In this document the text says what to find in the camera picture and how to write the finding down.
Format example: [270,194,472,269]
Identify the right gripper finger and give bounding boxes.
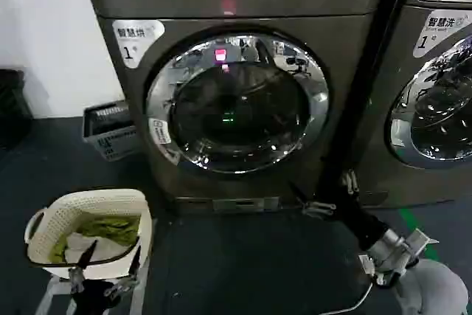
[288,181,336,217]
[341,170,361,198]

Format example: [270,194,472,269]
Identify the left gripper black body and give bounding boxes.
[79,280,122,315]

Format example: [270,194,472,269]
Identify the white perforated laundry basket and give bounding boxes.
[24,188,153,281]

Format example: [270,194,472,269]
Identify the white cable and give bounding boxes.
[341,287,374,311]

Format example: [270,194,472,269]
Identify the round glass washer door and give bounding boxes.
[383,24,472,169]

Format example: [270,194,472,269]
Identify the white basket stand frame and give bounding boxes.
[44,276,148,315]

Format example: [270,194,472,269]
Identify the grey front-load washer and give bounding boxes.
[363,0,472,210]

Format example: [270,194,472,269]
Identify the white washer label sticker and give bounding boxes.
[416,10,472,58]

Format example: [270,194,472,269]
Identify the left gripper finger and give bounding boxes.
[69,240,99,293]
[104,246,141,296]

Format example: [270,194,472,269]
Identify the round glass dryer door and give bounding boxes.
[146,32,330,175]

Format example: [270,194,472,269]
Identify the grey slatted laundry basket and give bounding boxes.
[82,100,139,162]

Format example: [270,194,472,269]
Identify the white garment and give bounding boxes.
[64,232,111,263]

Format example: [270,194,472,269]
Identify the black bin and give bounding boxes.
[0,68,35,148]

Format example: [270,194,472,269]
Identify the green floor tape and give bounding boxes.
[399,207,442,263]

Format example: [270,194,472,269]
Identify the green garment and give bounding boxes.
[51,215,142,263]

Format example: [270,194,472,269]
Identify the silver dryer service hatch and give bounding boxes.
[212,197,280,215]

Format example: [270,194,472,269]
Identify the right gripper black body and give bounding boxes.
[333,191,389,249]

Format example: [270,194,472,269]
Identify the white dryer label sticker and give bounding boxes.
[111,19,166,69]

